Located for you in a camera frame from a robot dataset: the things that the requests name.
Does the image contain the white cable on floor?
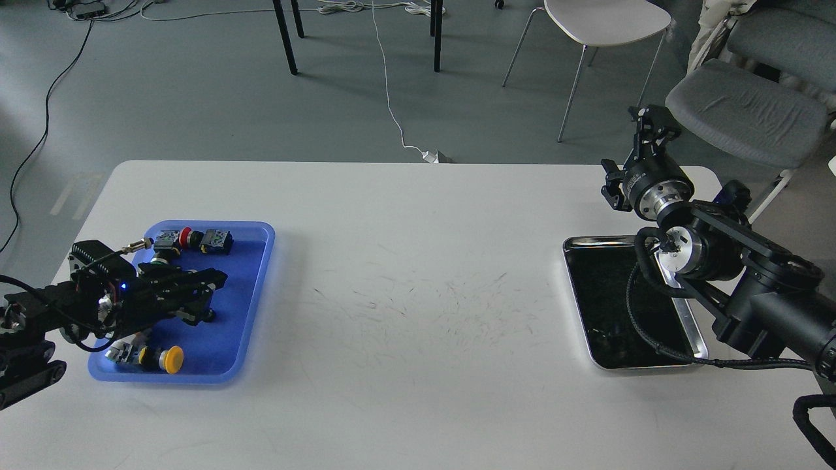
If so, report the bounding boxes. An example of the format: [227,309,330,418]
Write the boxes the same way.
[317,0,447,157]

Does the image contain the silver metal tray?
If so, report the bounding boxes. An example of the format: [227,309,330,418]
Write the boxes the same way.
[562,235,709,371]

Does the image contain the black cable on floor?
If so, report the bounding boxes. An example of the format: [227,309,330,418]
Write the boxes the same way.
[0,0,157,254]

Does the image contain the grey upholstered chair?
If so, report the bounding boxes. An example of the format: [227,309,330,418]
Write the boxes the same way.
[665,59,829,223]

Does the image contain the red push button switch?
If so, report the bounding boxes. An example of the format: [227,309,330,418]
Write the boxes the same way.
[177,227,205,250]

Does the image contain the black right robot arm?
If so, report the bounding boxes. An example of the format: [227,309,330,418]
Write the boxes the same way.
[601,105,835,383]

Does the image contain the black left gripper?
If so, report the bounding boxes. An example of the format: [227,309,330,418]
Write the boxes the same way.
[98,270,228,339]

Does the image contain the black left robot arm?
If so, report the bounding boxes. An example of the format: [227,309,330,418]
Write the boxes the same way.
[1,238,227,408]

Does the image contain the white chair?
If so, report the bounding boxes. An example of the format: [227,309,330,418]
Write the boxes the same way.
[502,1,672,142]

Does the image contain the black table legs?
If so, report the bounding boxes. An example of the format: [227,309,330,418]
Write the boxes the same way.
[273,0,445,75]

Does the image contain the black switch contact block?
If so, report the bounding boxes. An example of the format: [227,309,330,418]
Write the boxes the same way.
[198,229,234,255]

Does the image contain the green push button switch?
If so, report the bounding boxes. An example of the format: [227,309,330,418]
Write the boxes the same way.
[150,230,182,264]

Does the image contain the white power adapter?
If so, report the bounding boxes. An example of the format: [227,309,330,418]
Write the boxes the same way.
[422,151,455,164]

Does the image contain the yellow mushroom push button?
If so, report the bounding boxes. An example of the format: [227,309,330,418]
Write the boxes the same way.
[104,330,184,374]

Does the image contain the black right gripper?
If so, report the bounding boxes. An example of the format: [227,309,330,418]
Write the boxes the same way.
[601,105,694,222]

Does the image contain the blue plastic tray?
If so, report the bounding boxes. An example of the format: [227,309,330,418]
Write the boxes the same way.
[88,220,276,386]

